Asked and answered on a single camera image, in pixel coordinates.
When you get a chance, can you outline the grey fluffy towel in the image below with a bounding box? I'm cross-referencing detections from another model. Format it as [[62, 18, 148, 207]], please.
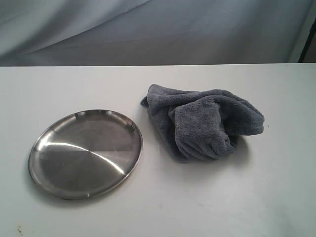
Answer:
[[141, 84, 265, 162]]

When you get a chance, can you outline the round stainless steel plate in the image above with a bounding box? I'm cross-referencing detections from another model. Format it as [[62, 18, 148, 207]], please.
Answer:
[[28, 110, 143, 200]]

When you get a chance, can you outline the grey backdrop sheet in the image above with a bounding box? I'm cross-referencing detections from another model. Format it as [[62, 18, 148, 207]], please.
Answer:
[[0, 0, 316, 66]]

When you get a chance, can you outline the black stand pole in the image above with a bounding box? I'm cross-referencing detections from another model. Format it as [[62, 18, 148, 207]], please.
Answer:
[[298, 21, 316, 63]]

